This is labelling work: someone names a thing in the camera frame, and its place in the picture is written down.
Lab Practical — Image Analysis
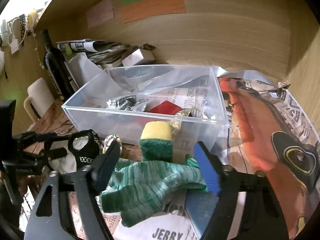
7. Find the small white card box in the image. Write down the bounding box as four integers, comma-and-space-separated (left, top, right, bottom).
122, 49, 155, 67

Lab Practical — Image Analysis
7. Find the rolled newspaper stack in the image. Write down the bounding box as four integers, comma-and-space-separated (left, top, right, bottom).
56, 38, 131, 69

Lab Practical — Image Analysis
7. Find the colourful patterned cloth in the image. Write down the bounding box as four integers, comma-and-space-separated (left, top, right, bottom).
102, 134, 123, 154

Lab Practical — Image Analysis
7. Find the cream plastic jug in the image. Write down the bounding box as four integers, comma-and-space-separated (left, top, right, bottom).
23, 77, 55, 124

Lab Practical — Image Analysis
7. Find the black white braided cord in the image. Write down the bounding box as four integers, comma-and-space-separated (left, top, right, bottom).
106, 94, 148, 112

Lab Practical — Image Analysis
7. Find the black strap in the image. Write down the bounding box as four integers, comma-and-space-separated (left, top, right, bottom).
67, 129, 101, 170

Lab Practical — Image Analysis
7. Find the dark wine bottle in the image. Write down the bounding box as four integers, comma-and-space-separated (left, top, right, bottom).
41, 29, 75, 102

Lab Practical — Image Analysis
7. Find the orange paper note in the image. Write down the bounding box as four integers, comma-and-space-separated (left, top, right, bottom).
120, 0, 186, 23

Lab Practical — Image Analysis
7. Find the clear plastic storage box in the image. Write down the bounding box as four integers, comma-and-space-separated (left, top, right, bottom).
62, 64, 228, 154

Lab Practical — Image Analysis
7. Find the pink paper note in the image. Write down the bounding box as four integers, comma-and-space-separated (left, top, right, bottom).
86, 0, 114, 28

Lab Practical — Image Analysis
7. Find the green and yellow sock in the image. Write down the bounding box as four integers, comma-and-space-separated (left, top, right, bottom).
100, 121, 208, 227

